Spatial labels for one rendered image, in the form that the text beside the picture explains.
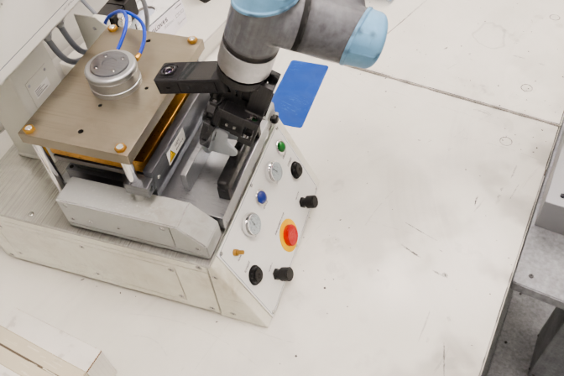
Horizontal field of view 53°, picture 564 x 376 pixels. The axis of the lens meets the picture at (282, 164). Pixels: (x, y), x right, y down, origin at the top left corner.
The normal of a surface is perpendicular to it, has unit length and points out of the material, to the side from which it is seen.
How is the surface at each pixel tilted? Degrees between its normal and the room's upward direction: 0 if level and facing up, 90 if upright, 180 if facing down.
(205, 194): 0
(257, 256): 65
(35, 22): 90
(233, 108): 20
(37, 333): 3
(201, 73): 10
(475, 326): 0
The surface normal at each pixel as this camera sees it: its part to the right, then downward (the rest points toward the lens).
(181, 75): -0.23, -0.69
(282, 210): 0.84, -0.11
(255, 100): -0.30, 0.73
